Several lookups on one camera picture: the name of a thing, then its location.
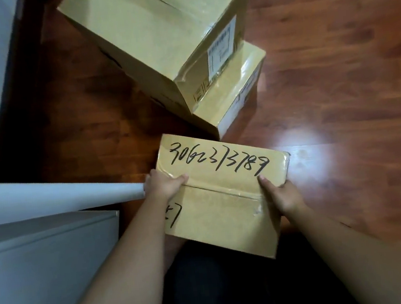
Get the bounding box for white cabinet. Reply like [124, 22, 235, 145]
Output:
[0, 206, 130, 304]

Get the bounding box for handwritten taped cardboard box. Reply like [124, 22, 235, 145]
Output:
[151, 119, 302, 271]

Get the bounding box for large labelled cardboard box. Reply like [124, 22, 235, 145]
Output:
[56, 0, 266, 128]

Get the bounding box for person's right hand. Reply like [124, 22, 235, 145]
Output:
[257, 170, 310, 220]

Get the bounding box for white rolled paper tube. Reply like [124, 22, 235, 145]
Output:
[0, 164, 148, 226]

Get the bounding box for flat taped cardboard box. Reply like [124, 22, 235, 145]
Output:
[146, 38, 276, 148]

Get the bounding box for person's left hand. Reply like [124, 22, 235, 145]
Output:
[141, 165, 192, 204]

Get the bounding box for person's dark trousers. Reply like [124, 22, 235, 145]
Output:
[150, 221, 363, 304]

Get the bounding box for person's left forearm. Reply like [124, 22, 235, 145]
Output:
[44, 193, 184, 304]

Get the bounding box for person's right forearm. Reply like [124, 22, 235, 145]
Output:
[282, 190, 401, 304]

